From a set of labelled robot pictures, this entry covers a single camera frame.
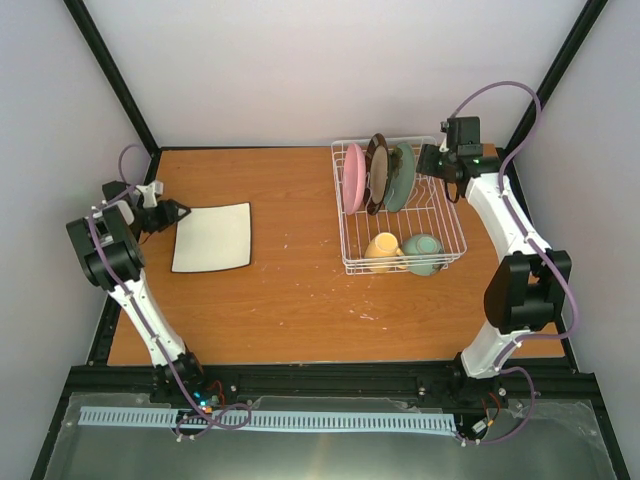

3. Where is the round black-rimmed plate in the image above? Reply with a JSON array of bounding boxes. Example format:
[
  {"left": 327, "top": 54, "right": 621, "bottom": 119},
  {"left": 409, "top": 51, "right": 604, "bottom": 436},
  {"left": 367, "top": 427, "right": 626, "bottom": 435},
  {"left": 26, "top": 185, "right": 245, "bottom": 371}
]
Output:
[{"left": 364, "top": 133, "right": 390, "bottom": 215}]

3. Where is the teal flower plate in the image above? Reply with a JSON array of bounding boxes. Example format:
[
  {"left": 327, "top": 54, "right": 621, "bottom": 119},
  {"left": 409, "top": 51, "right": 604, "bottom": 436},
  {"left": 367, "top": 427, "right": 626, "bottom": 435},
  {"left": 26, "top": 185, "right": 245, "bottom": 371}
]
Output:
[{"left": 384, "top": 142, "right": 416, "bottom": 213}]

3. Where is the yellow mug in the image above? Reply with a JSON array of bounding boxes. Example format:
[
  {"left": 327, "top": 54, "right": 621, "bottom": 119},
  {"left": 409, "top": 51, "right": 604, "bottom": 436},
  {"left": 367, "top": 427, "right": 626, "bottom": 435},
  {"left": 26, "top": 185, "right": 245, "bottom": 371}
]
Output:
[{"left": 364, "top": 232, "right": 407, "bottom": 274}]

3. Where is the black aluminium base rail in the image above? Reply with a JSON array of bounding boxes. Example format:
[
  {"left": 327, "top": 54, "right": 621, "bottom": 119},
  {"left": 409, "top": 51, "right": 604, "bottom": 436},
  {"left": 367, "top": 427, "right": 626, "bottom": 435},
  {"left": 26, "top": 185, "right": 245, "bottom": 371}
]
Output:
[{"left": 64, "top": 362, "right": 599, "bottom": 416}]

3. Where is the square black-rimmed plate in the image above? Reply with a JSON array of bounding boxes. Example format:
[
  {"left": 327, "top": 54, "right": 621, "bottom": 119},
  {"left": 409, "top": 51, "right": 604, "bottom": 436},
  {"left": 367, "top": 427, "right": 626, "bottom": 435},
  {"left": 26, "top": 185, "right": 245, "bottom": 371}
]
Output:
[{"left": 171, "top": 202, "right": 252, "bottom": 273}]

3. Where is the white wire dish rack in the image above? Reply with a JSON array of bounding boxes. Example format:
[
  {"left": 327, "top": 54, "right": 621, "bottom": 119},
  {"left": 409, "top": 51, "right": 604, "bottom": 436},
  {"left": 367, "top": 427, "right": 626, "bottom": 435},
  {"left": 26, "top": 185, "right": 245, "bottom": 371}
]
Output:
[{"left": 331, "top": 138, "right": 467, "bottom": 275}]

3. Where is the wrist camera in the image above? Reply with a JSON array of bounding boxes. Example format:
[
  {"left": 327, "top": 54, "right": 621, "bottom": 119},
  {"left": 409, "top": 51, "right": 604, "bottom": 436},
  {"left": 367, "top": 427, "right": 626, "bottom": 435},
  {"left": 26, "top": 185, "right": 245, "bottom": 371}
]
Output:
[
  {"left": 135, "top": 180, "right": 164, "bottom": 209},
  {"left": 439, "top": 119, "right": 454, "bottom": 153}
]

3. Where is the blue slotted cable duct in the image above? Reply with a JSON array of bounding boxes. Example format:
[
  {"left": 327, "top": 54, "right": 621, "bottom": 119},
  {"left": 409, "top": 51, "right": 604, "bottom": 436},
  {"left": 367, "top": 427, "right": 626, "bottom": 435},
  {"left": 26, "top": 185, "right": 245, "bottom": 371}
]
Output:
[{"left": 77, "top": 406, "right": 456, "bottom": 436}]

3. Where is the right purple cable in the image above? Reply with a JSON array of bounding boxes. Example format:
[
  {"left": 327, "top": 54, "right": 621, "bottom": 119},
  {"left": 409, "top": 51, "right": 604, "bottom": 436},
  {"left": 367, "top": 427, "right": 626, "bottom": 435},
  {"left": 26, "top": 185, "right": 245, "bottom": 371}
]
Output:
[{"left": 452, "top": 80, "right": 581, "bottom": 448}]

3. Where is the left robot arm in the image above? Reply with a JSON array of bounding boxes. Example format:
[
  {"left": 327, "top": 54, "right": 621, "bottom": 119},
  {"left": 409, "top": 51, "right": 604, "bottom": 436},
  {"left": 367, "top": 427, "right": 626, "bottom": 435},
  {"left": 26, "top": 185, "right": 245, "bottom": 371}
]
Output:
[{"left": 66, "top": 180, "right": 208, "bottom": 403}]

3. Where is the pink round plate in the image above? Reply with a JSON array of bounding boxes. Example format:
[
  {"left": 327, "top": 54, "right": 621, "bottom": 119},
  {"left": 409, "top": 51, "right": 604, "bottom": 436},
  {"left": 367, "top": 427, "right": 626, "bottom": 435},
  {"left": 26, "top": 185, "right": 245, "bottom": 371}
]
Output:
[{"left": 342, "top": 143, "right": 366, "bottom": 215}]

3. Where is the green ceramic bowl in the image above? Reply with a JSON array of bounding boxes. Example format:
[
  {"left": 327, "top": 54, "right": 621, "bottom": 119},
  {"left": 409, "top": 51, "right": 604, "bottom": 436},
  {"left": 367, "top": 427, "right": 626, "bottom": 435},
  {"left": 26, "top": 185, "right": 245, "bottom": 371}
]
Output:
[{"left": 401, "top": 234, "right": 444, "bottom": 276}]

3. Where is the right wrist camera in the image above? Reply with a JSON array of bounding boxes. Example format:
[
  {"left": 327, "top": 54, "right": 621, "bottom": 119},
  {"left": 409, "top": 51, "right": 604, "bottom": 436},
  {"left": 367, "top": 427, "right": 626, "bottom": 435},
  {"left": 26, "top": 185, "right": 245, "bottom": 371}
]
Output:
[{"left": 439, "top": 119, "right": 454, "bottom": 153}]

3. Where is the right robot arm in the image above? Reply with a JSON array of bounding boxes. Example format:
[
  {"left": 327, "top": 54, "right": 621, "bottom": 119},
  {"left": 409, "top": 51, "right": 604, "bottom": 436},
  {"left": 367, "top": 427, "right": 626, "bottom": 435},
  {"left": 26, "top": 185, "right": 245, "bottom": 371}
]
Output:
[{"left": 416, "top": 116, "right": 572, "bottom": 404}]

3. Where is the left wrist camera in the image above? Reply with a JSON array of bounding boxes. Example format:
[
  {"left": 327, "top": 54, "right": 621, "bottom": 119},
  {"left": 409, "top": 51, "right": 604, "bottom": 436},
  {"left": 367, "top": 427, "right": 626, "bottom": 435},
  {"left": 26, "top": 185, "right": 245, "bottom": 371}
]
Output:
[{"left": 135, "top": 180, "right": 164, "bottom": 209}]

